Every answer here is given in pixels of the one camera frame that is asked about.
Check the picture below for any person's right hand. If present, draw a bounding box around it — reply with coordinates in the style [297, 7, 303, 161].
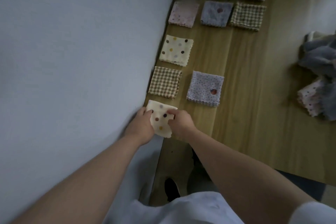
[167, 109, 196, 142]

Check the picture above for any person's left hand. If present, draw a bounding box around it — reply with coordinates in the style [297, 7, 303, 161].
[124, 107, 155, 146]

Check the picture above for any cream polka dot cloth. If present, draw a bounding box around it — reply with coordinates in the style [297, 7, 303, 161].
[159, 34, 194, 67]
[146, 100, 179, 139]

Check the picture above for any person's left forearm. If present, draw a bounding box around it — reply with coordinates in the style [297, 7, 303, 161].
[7, 133, 148, 224]

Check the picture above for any person's right forearm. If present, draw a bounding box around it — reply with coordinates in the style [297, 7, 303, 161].
[181, 127, 319, 224]

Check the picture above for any brown gingham folded cloth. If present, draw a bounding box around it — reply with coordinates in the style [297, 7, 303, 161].
[148, 66, 183, 100]
[229, 2, 267, 32]

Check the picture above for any lavender floral folded cloth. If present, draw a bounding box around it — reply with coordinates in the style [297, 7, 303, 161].
[201, 0, 234, 27]
[186, 71, 225, 108]

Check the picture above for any person's black shoe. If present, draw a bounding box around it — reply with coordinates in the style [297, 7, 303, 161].
[164, 178, 181, 203]

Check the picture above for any person's white shirt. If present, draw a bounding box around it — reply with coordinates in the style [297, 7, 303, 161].
[104, 191, 336, 224]

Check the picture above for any pink floral crumpled cloth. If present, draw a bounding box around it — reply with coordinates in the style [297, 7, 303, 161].
[297, 79, 329, 118]

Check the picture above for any grey crumpled cloth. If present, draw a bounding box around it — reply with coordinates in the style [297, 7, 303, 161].
[299, 31, 336, 80]
[321, 78, 336, 122]

